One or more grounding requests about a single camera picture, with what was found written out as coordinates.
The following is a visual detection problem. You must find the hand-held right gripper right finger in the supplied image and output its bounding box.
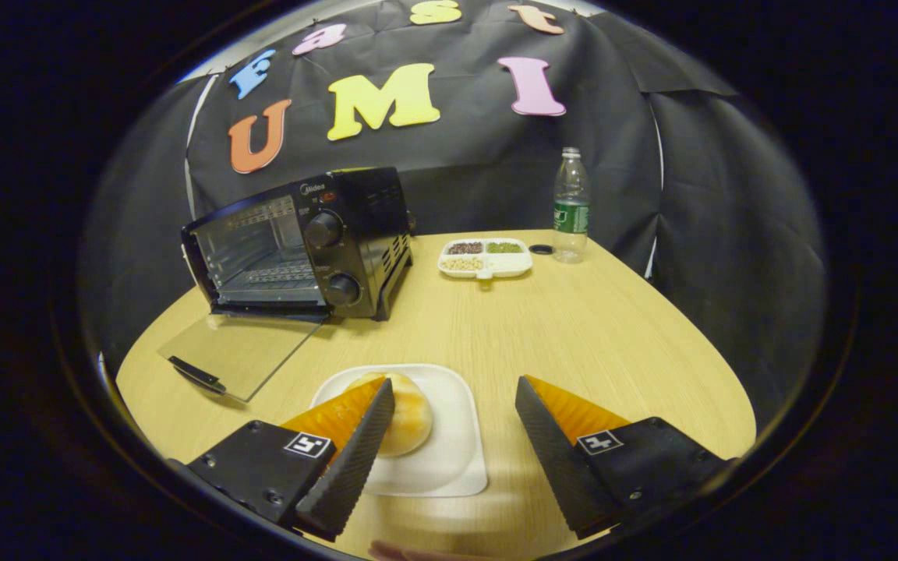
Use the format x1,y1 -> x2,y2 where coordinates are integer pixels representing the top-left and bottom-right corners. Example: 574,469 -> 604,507
514,376 -> 730,540

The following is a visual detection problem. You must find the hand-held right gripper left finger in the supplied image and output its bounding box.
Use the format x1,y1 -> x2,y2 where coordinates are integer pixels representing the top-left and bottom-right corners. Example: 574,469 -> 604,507
184,378 -> 397,542

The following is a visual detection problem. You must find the golden bread bun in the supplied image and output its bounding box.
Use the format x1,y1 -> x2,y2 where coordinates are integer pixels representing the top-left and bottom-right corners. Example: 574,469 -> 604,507
344,372 -> 434,458

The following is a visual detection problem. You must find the black electric oven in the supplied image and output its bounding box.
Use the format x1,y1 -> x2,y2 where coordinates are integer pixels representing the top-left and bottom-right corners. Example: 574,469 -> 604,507
159,166 -> 416,404

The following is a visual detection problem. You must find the white square plate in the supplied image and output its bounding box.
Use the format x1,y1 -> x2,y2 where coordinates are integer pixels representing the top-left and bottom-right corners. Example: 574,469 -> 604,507
310,363 -> 489,498

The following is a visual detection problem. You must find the white divided snack tray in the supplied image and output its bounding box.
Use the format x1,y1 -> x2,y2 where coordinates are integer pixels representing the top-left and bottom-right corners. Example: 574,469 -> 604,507
437,238 -> 534,281

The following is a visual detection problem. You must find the clear plastic water bottle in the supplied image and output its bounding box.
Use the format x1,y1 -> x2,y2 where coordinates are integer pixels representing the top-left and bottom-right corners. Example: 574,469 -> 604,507
553,146 -> 592,264

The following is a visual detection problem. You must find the black backdrop cloth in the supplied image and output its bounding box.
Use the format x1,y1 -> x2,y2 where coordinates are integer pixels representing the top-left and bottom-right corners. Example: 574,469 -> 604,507
79,0 -> 828,406

